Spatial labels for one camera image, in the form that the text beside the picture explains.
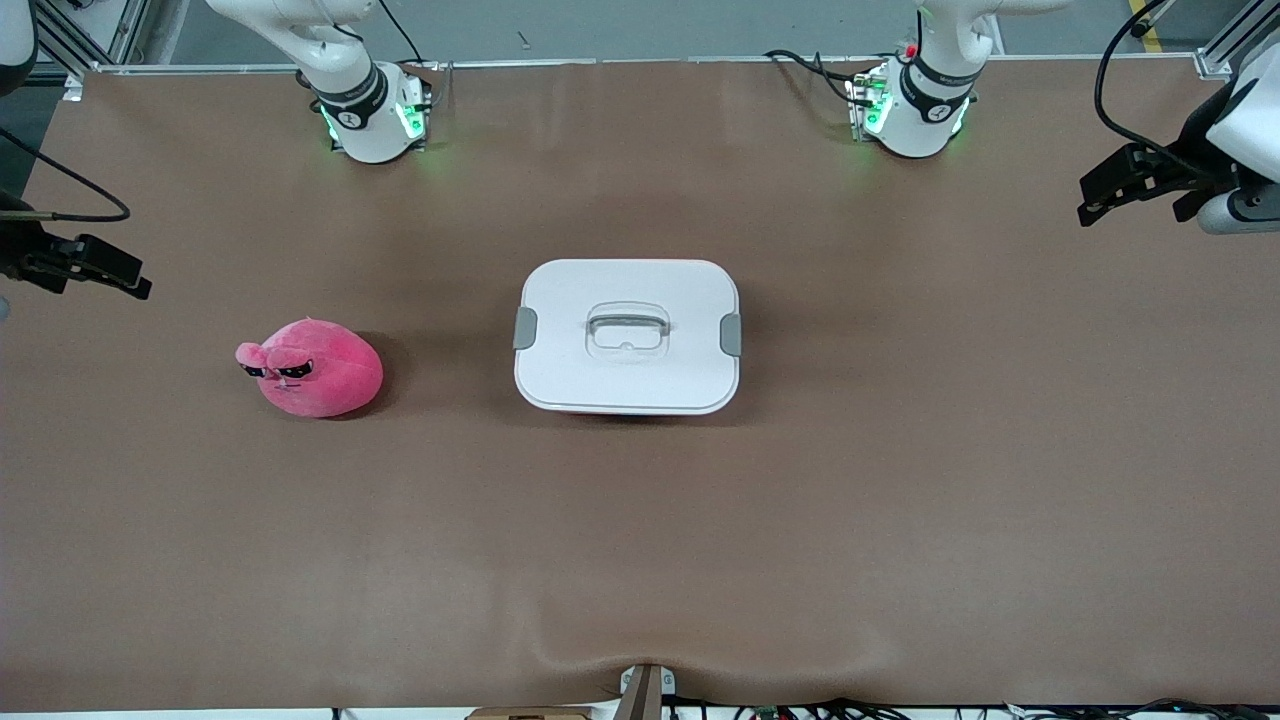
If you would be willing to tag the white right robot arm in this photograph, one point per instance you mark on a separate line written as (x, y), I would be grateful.
(365, 120)

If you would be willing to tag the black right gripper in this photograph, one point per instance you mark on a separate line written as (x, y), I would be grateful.
(20, 248)

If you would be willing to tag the brown table cover mat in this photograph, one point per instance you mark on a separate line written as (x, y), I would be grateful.
(640, 550)

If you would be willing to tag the pink plastic box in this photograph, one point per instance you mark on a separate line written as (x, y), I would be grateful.
(630, 412)

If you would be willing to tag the pink plush toy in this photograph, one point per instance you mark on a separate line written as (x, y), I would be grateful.
(320, 375)

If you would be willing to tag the brown cardboard piece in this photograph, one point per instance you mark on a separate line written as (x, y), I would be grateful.
(530, 714)

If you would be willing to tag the aluminium frame post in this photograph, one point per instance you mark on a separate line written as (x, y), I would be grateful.
(135, 25)
(1240, 30)

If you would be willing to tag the aluminium table edge rail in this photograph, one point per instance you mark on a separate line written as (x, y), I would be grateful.
(600, 63)

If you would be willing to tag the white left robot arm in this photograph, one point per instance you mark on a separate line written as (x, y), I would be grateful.
(915, 120)

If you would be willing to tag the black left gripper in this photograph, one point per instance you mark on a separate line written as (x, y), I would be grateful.
(1196, 141)

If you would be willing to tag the white box lid grey latches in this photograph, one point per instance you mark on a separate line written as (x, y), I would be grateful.
(620, 380)

